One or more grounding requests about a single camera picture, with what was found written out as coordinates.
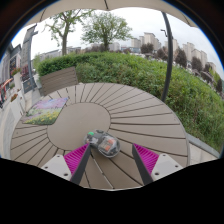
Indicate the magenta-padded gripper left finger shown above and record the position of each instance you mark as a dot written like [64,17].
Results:
[56,164]

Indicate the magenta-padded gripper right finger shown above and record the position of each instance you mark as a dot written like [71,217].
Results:
[166,165]

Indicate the transparent computer mouse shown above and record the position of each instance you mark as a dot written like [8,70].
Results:
[105,144]

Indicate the flower print mouse pad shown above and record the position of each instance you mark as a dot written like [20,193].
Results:
[46,111]

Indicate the white flower planter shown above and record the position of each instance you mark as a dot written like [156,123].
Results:
[15,105]
[16,78]

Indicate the grey slatted outdoor chair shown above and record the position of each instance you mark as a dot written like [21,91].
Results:
[58,80]

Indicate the grey sign pylon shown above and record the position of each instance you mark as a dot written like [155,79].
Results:
[26,60]

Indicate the dark curved parasol pole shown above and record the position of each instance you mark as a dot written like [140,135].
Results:
[169,56]

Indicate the grey storefront building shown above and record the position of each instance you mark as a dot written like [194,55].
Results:
[8,66]

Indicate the distant apartment buildings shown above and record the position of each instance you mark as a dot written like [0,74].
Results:
[148,39]

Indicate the sparse-leaved tall tree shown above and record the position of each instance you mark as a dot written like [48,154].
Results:
[64,33]

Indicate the round-crowned green tree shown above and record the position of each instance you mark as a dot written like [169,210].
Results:
[106,28]

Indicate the beige parasol canopy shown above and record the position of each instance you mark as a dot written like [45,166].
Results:
[106,4]

